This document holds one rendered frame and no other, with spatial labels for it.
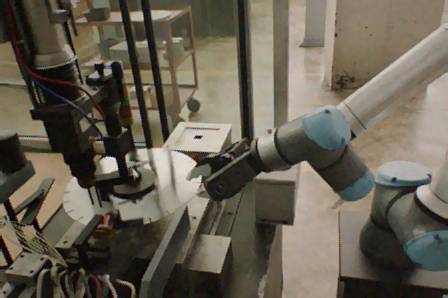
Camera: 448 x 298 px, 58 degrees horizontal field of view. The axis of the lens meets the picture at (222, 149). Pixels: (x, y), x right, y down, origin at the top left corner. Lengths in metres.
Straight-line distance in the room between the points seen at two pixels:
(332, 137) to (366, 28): 3.27
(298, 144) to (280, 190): 0.40
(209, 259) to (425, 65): 0.60
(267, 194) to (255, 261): 0.18
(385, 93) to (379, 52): 3.18
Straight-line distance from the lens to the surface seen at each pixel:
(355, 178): 0.74
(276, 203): 1.10
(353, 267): 1.05
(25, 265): 0.98
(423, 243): 0.85
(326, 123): 0.66
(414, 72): 0.84
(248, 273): 1.02
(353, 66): 3.99
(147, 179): 0.99
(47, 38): 0.70
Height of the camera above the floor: 1.49
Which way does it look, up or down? 30 degrees down
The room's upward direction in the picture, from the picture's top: 5 degrees counter-clockwise
